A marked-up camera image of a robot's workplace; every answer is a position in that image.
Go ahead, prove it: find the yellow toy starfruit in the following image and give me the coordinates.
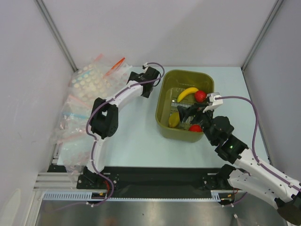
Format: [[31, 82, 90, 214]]
[[168, 112, 180, 128]]

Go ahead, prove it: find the clear zip bag orange zipper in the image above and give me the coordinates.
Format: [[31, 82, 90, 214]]
[[103, 57, 132, 81]]

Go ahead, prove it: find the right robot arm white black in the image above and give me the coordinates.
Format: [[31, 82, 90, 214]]
[[177, 104, 301, 226]]

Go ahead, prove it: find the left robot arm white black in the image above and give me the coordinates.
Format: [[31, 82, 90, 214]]
[[77, 64, 165, 189]]

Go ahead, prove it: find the pile of clear zip bags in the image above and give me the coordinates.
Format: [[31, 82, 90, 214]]
[[50, 54, 130, 174]]

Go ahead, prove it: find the red toy tomato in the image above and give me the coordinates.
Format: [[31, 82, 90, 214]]
[[189, 124, 203, 132]]

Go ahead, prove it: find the red toy apple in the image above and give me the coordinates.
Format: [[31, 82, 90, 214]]
[[194, 90, 207, 103]]

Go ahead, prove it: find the olive green plastic bin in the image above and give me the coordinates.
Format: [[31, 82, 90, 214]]
[[155, 70, 214, 143]]

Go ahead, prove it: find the yellow toy banana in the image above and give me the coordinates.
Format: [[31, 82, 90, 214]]
[[177, 87, 199, 103]]

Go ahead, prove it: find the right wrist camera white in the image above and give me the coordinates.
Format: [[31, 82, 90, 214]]
[[203, 92, 223, 113]]

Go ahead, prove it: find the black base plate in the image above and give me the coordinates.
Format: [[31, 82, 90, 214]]
[[47, 164, 245, 200]]

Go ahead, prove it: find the white slotted cable duct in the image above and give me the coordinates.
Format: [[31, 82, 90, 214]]
[[43, 191, 234, 203]]

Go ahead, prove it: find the aluminium frame rail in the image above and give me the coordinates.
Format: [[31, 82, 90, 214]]
[[33, 144, 79, 191]]

